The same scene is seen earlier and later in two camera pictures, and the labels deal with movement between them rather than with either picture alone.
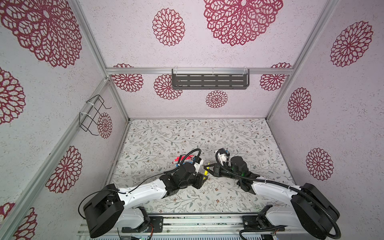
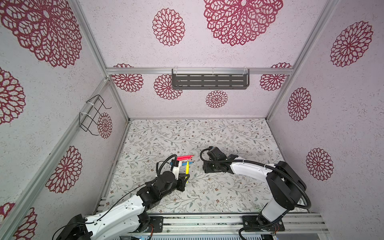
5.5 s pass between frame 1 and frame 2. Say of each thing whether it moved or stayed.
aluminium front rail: stayed
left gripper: moved
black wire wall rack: stayed
